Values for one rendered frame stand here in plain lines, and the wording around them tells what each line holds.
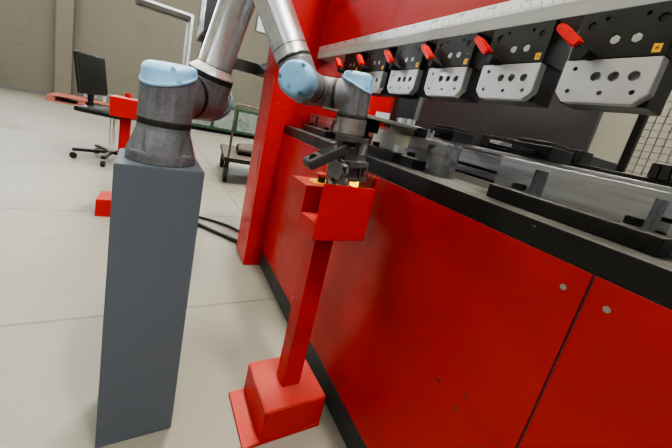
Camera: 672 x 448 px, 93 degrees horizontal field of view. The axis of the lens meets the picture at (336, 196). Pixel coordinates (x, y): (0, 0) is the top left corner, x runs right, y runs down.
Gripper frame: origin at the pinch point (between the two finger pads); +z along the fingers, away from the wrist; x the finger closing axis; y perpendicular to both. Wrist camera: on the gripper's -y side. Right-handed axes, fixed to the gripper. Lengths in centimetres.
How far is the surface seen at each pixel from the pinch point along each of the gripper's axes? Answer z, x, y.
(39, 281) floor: 66, 96, -86
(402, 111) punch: -28.4, 19.5, 34.3
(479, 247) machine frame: -3.6, -34.5, 15.6
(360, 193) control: -5.9, -4.9, 5.2
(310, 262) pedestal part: 17.0, 2.2, -2.8
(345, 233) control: 5.3, -4.9, 2.6
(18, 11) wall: -123, 964, -296
